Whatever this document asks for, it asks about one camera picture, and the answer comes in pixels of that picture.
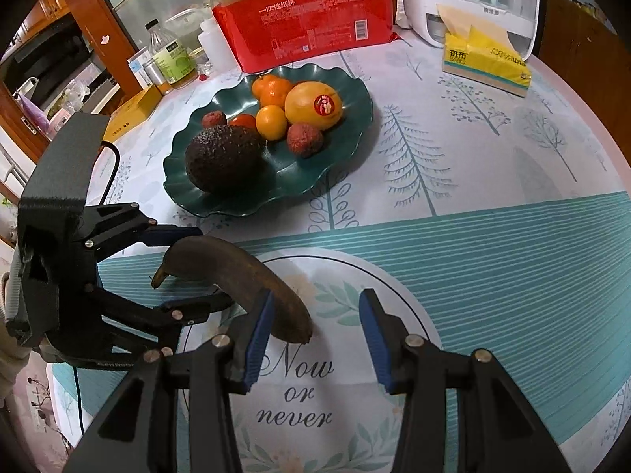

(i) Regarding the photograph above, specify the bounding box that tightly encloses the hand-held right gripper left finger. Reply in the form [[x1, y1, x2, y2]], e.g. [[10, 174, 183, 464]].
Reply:
[[64, 290, 276, 473]]

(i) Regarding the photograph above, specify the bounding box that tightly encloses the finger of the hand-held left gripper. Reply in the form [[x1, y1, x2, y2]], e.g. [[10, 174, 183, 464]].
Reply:
[[93, 288, 233, 332], [83, 201, 204, 263]]

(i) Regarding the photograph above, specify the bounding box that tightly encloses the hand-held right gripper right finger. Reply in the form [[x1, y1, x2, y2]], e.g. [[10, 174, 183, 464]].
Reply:
[[358, 288, 568, 473]]

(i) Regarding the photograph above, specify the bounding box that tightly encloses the overripe brown banana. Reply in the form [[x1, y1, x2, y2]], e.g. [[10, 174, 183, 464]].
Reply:
[[150, 236, 314, 344]]

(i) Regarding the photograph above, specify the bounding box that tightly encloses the dark green wavy plate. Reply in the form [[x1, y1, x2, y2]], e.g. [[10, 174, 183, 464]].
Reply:
[[162, 62, 374, 218]]

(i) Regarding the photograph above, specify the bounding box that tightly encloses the small orange mandarin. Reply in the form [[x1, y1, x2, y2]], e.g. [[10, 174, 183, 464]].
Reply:
[[255, 105, 289, 142], [252, 74, 293, 108]]

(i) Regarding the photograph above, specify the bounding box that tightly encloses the dark brown avocado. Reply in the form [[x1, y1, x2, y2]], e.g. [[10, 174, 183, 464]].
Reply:
[[185, 125, 267, 193]]

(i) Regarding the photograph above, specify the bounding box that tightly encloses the flat yellow box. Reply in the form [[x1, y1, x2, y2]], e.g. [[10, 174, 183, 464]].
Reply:
[[105, 84, 164, 132]]

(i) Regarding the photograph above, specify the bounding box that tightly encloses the printed tablecloth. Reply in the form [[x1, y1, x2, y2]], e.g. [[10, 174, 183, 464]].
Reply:
[[47, 34, 631, 473]]

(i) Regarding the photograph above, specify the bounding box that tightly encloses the metal can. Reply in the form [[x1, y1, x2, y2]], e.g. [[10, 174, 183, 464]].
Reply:
[[147, 61, 171, 95]]

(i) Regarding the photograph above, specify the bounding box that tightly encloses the black oven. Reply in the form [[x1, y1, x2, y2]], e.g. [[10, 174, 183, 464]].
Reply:
[[0, 14, 122, 115]]

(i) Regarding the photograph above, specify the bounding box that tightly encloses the small blue white box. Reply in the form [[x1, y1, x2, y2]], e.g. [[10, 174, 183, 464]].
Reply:
[[127, 46, 154, 88]]

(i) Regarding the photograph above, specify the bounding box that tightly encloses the green label glass bottle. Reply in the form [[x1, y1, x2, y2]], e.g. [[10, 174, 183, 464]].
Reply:
[[144, 18, 194, 91]]

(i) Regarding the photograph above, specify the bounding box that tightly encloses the small glass jar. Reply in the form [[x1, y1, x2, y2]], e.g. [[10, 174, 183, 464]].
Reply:
[[187, 47, 211, 78]]

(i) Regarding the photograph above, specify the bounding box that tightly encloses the large orange with red sticker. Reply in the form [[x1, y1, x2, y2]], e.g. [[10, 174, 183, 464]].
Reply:
[[284, 81, 344, 132]]

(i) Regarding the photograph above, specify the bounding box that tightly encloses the white plastic bottle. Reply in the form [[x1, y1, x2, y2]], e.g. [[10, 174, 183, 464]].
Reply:
[[198, 15, 238, 73]]

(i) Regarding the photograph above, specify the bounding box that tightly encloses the red paper cup package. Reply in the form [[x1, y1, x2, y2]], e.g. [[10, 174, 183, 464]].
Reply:
[[212, 0, 396, 73]]

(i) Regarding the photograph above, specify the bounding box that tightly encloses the yellow tissue pack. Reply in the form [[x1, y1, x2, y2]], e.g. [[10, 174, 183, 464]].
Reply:
[[441, 3, 534, 98]]

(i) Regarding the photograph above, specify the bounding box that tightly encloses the brown wooden cabinet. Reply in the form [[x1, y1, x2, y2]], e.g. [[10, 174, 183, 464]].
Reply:
[[536, 0, 631, 184]]

